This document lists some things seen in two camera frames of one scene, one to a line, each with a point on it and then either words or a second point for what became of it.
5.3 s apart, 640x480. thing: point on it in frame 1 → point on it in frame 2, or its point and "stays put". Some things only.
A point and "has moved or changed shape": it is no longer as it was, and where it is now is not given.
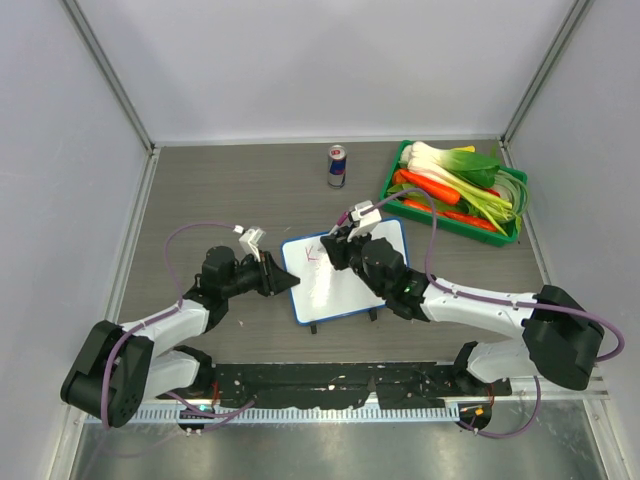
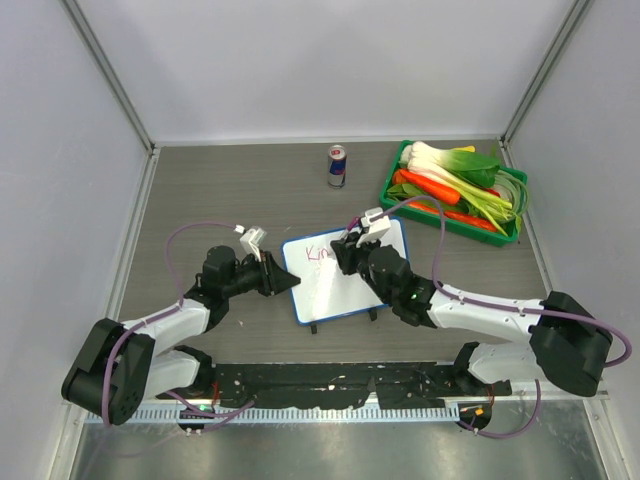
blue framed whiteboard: [324, 292] stays put
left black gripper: [272, 277] stays put
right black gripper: [337, 249] stays put
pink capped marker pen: [339, 223] has moved or changed shape
